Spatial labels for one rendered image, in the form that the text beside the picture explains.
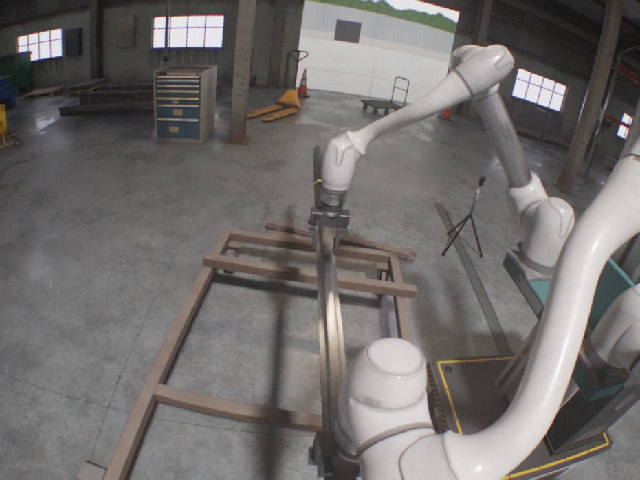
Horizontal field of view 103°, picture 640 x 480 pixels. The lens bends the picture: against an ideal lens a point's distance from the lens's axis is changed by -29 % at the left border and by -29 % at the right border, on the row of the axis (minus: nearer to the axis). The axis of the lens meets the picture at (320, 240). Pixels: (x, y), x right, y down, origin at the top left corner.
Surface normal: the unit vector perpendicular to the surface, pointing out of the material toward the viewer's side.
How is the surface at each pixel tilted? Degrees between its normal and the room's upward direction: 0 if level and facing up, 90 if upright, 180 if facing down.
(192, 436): 0
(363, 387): 71
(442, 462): 38
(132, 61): 90
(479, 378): 0
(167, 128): 90
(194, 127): 90
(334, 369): 0
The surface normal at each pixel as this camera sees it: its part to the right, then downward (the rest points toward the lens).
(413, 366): 0.24, -0.79
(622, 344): -0.96, 0.06
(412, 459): -0.45, -0.78
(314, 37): 0.02, 0.55
